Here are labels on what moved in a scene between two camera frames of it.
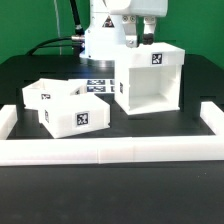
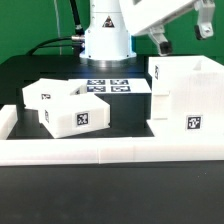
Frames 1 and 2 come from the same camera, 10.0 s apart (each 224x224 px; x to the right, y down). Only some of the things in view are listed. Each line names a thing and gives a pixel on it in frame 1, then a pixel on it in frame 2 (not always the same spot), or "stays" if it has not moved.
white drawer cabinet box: (147, 78) -> (187, 97)
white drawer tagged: (46, 91) stays
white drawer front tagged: (74, 114) stays
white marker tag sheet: (100, 85) stays
